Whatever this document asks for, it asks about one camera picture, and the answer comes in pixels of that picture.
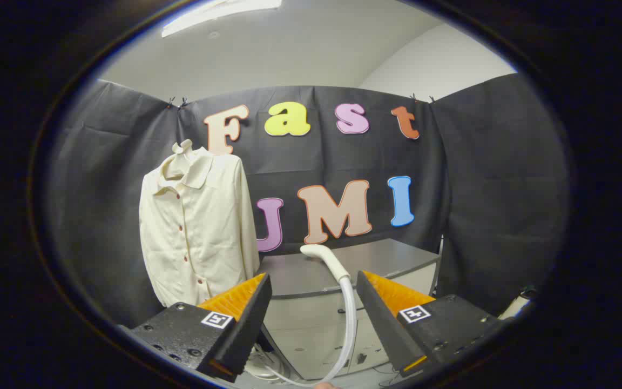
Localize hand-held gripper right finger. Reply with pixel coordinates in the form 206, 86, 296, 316
356, 270, 506, 374

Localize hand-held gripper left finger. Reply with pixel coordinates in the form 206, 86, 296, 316
119, 273, 273, 383

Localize white garment steamer hose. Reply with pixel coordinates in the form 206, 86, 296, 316
264, 276, 358, 388

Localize cream button-up shirt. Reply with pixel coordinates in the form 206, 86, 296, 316
139, 145, 261, 308

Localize grey cabinet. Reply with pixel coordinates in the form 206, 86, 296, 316
257, 238, 444, 381

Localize black backdrop cloth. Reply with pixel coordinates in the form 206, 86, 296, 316
46, 73, 571, 330

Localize white plastic hanger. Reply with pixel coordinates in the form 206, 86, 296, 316
163, 139, 195, 179

